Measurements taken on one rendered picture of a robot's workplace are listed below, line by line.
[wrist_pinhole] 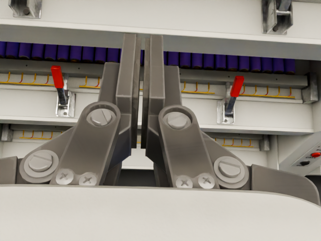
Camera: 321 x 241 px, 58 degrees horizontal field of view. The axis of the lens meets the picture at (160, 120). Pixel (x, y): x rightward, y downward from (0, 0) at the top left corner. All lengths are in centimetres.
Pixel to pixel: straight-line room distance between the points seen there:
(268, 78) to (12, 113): 43
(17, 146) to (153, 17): 48
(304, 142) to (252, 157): 16
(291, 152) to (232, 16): 36
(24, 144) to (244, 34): 53
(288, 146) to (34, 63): 50
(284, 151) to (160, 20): 43
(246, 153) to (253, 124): 20
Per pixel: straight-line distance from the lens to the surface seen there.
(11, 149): 72
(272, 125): 54
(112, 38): 34
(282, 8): 35
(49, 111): 51
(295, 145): 62
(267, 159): 73
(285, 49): 38
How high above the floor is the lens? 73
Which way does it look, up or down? 59 degrees down
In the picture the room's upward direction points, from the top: 9 degrees clockwise
